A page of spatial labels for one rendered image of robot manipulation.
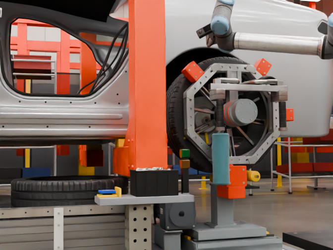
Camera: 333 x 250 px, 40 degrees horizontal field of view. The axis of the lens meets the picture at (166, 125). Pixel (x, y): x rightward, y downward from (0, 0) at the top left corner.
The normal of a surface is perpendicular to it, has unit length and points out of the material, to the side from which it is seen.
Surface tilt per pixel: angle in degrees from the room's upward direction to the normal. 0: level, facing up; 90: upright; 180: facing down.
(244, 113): 90
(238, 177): 90
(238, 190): 90
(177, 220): 90
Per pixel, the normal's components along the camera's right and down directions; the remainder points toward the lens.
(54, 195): -0.04, -0.06
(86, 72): 0.27, -0.06
